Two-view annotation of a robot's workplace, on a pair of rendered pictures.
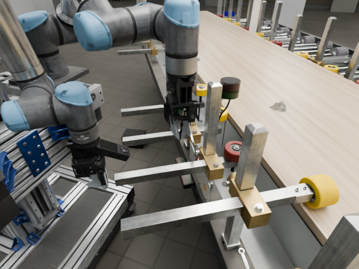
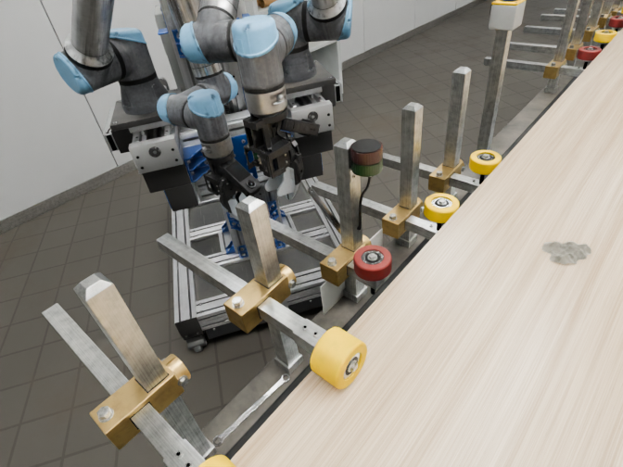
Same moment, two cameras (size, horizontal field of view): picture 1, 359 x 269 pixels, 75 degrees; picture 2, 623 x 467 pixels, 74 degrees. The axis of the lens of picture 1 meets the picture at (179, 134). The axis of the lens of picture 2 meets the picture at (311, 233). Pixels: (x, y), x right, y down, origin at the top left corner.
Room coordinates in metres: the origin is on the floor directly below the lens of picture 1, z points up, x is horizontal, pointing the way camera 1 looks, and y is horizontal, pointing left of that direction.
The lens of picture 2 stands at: (0.20, -0.67, 1.50)
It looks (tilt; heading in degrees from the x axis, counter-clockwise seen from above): 39 degrees down; 59
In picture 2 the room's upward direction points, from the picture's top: 8 degrees counter-clockwise
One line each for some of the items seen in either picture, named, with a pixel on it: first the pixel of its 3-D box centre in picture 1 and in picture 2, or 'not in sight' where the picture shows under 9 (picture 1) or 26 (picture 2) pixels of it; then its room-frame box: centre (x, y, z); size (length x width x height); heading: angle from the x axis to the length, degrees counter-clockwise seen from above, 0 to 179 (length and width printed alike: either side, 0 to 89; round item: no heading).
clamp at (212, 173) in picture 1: (210, 160); (348, 258); (0.62, -0.11, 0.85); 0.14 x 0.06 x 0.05; 13
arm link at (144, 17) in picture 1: (147, 22); (265, 39); (0.61, 0.08, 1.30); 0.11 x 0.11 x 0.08; 42
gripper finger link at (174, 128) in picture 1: (176, 130); (275, 183); (0.54, 0.01, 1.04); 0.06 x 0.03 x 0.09; 13
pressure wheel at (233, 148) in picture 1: (234, 159); (373, 274); (0.62, -0.20, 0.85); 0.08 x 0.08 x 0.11
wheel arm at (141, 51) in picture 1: (143, 51); (533, 67); (2.05, 0.30, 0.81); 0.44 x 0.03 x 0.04; 103
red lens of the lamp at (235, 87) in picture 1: (229, 84); (366, 151); (0.66, -0.15, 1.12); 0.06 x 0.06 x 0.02
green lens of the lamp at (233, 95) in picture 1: (228, 92); (366, 163); (0.66, -0.15, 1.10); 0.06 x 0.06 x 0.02
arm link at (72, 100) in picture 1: (75, 106); (208, 115); (0.52, 0.26, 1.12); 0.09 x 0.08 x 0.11; 110
